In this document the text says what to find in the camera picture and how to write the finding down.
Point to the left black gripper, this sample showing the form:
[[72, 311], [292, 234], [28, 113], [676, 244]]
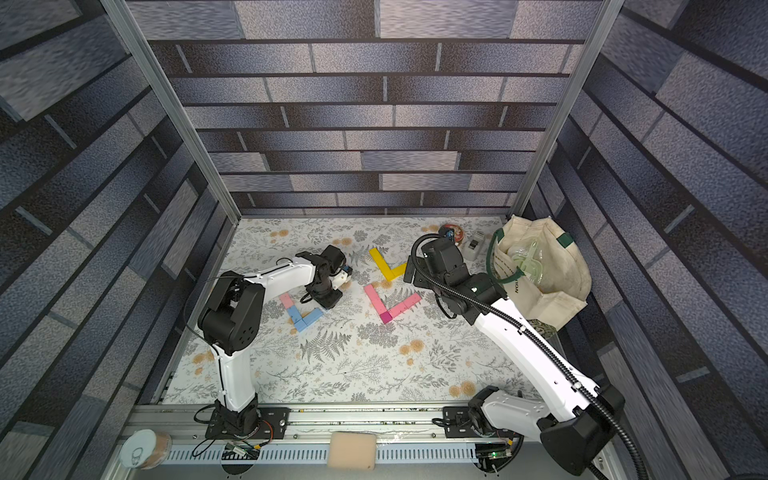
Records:
[[332, 301]]

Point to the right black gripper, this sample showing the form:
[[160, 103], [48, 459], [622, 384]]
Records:
[[421, 270]]

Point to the pink block one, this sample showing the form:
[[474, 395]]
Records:
[[412, 300]]

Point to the yellow block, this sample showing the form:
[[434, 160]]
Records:
[[399, 271], [377, 258], [384, 268]]

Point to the blue block two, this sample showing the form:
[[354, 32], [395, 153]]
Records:
[[313, 316]]

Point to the pink block three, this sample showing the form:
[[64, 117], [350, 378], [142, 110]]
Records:
[[379, 306]]

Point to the pink block five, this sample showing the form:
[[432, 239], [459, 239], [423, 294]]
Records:
[[371, 293]]

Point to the pink block four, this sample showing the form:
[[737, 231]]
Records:
[[286, 301]]

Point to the pink block two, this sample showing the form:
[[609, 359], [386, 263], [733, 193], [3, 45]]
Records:
[[398, 309]]

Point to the blue block three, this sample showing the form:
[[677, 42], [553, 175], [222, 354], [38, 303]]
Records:
[[295, 315]]

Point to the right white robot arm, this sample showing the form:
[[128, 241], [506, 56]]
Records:
[[575, 418]]

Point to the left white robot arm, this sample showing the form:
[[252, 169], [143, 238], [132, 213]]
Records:
[[231, 321]]

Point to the round red lid tin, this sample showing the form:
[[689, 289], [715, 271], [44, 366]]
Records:
[[453, 232]]

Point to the small white box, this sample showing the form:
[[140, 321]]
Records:
[[472, 247]]

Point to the floral table mat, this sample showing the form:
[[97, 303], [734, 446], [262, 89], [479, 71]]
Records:
[[349, 354]]

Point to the cream tote bag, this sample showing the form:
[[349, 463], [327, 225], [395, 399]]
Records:
[[542, 271]]

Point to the beige sponge pad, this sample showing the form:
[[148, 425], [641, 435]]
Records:
[[352, 451]]

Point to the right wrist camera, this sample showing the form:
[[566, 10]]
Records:
[[445, 261]]

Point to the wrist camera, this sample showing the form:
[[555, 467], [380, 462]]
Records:
[[339, 271], [445, 261]]

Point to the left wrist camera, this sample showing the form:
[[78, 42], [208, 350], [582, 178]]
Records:
[[339, 271]]

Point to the aluminium rail base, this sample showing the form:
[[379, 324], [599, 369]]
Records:
[[409, 446]]

